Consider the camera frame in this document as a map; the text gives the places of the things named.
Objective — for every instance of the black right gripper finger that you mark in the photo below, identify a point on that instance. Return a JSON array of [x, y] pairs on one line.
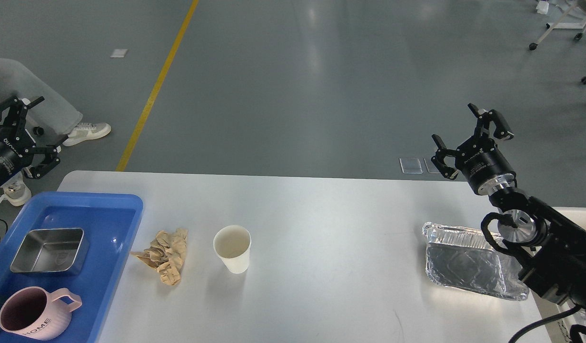
[[443, 152], [491, 126]]

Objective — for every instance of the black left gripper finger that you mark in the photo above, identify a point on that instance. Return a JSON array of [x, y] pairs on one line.
[[13, 117], [50, 159]]

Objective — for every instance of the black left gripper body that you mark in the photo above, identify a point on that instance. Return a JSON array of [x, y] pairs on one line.
[[14, 156]]

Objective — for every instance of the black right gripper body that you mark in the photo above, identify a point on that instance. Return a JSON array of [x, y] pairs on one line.
[[484, 166]]

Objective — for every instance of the square steel container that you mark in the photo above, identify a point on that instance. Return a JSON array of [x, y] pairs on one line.
[[51, 252]]

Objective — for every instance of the aluminium foil tray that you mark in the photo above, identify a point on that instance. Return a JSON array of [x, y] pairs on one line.
[[460, 257]]

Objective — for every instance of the pink mug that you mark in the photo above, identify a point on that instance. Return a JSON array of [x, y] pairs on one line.
[[38, 314]]

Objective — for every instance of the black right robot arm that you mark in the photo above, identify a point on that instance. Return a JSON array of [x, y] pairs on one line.
[[550, 247]]

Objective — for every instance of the person in grey trousers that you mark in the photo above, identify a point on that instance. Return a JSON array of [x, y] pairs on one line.
[[44, 122]]

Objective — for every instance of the blue plastic tray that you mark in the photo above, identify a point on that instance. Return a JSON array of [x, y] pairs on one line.
[[110, 222]]

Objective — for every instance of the white bin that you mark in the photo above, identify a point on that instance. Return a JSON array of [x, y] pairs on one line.
[[577, 215]]

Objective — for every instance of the crumpled brown paper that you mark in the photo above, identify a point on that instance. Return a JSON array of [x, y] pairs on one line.
[[166, 255]]

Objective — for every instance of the white paper cup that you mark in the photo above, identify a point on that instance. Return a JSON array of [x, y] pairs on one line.
[[232, 245]]

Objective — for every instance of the white wheeled frame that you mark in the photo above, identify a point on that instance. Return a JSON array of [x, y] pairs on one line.
[[561, 24]]

